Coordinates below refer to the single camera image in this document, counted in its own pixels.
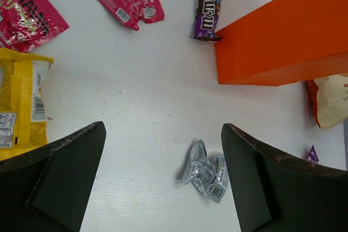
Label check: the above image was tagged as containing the purple candy packet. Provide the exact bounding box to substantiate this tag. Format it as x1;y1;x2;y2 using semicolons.
306;146;319;164

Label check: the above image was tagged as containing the large pink Himalaya snack bag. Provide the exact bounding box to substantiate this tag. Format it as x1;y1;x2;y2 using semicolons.
1;0;69;53

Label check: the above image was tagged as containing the orange paper bag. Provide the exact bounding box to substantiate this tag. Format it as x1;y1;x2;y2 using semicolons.
215;0;347;86

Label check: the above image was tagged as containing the yellow snack bag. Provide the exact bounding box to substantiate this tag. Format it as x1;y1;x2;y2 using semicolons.
1;48;54;160

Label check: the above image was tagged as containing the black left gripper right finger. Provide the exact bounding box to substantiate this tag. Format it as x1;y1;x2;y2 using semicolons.
221;123;347;231

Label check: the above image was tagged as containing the brown M&M's candy packet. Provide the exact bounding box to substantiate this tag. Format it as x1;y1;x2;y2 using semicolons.
194;0;222;42

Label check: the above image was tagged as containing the orange and cream chips bag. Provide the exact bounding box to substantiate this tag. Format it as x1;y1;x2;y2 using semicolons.
306;73;347;130

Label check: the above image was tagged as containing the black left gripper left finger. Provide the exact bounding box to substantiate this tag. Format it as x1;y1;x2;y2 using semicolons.
1;121;106;231

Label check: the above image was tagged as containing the small pink snack packet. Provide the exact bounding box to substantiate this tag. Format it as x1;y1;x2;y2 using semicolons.
98;0;165;31

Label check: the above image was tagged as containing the silver snack packet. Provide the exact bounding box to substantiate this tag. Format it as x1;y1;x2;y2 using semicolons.
182;140;228;204

